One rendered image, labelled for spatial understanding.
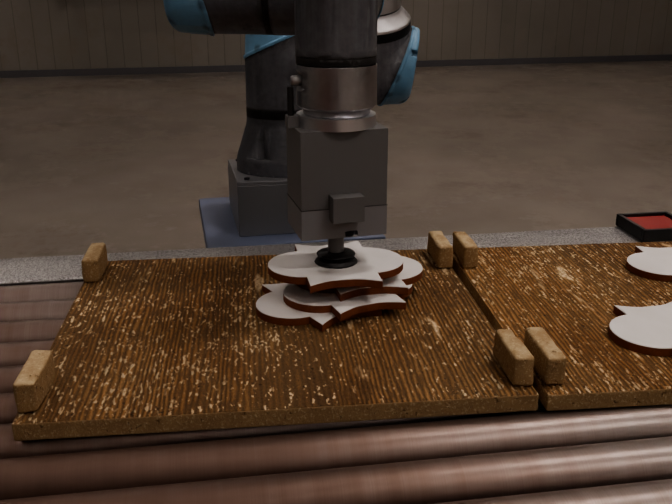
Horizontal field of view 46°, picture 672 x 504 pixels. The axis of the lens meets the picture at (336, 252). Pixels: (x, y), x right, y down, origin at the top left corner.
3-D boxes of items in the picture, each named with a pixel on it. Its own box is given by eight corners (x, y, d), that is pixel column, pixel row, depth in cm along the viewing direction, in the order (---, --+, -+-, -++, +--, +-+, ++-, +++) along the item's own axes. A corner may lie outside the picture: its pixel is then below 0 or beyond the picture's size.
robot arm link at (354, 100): (388, 66, 71) (298, 69, 69) (387, 118, 72) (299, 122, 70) (363, 57, 77) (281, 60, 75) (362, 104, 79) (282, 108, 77)
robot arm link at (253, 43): (253, 100, 131) (251, 15, 127) (334, 102, 130) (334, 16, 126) (237, 110, 120) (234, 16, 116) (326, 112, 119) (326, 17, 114)
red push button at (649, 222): (623, 226, 111) (624, 216, 110) (662, 224, 112) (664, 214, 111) (645, 240, 105) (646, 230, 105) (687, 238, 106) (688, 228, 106)
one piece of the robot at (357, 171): (300, 97, 67) (303, 276, 73) (400, 92, 69) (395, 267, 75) (277, 81, 76) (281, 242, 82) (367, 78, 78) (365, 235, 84)
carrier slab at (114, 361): (95, 273, 93) (93, 260, 92) (439, 260, 97) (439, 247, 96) (13, 442, 60) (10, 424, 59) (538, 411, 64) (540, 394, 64)
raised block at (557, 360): (520, 353, 70) (523, 325, 69) (541, 352, 70) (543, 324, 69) (544, 388, 65) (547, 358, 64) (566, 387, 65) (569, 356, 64)
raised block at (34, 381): (34, 378, 66) (29, 348, 65) (57, 377, 66) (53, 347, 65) (15, 416, 61) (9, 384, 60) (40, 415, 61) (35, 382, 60)
